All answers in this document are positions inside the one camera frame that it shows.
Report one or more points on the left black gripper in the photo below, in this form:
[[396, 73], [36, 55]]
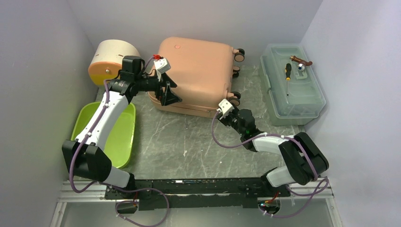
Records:
[[167, 98]]

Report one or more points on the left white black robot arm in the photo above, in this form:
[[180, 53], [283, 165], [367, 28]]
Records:
[[84, 155]]

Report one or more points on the green plastic tray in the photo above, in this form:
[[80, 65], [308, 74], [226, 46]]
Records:
[[119, 143]]

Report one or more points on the brown handled metal tool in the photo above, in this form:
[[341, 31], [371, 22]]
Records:
[[301, 64]]

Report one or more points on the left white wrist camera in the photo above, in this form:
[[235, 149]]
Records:
[[161, 65]]

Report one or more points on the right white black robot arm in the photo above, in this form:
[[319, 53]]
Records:
[[304, 161]]

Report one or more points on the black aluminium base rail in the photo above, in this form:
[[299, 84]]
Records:
[[152, 194]]

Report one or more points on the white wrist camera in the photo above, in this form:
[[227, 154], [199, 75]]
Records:
[[161, 65], [224, 108]]

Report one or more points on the black yellow screwdriver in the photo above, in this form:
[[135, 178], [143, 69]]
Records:
[[288, 69]]

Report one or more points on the clear plastic storage box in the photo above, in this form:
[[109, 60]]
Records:
[[305, 101]]

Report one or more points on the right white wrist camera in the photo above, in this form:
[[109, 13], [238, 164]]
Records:
[[224, 108]]

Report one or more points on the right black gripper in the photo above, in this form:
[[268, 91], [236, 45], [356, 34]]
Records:
[[234, 111]]

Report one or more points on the cream cylindrical drawer cabinet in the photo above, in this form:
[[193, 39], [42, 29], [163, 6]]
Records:
[[107, 60]]

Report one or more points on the pink hard-shell suitcase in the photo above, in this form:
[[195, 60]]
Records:
[[203, 72]]

